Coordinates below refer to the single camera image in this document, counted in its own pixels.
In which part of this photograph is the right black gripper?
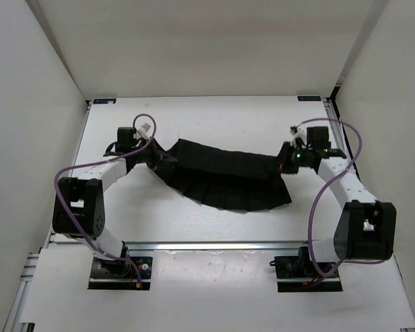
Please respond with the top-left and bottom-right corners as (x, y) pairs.
(266, 141), (312, 175)

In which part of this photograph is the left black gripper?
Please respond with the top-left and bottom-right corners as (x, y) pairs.
(131, 137), (177, 170)

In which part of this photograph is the black pleated skirt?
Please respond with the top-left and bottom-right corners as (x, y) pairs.
(154, 139), (292, 212)

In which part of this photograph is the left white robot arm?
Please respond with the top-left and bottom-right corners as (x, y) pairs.
(53, 138), (177, 277)

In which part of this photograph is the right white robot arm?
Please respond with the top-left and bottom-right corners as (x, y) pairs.
(277, 142), (397, 277)

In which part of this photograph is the blue label left corner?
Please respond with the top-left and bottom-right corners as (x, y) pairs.
(93, 98), (117, 104)

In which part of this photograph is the white front cover board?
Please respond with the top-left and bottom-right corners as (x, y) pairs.
(19, 247), (415, 331)

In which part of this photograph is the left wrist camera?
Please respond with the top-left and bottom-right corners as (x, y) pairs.
(115, 123), (151, 154)

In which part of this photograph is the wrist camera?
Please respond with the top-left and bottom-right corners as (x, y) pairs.
(115, 123), (151, 154)
(290, 126), (331, 149)

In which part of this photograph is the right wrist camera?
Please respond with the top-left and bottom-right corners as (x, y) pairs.
(290, 126), (331, 149)

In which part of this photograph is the aluminium frame rail right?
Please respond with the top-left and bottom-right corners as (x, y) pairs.
(323, 98), (383, 250)

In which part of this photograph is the aluminium frame rail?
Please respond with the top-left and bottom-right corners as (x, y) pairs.
(323, 98), (383, 250)
(43, 241), (374, 252)

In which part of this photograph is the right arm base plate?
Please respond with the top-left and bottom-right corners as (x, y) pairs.
(269, 256), (343, 293)

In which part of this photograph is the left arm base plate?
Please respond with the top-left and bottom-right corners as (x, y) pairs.
(88, 256), (153, 291)

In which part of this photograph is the aluminium frame rail front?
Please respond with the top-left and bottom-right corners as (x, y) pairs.
(43, 241), (374, 252)

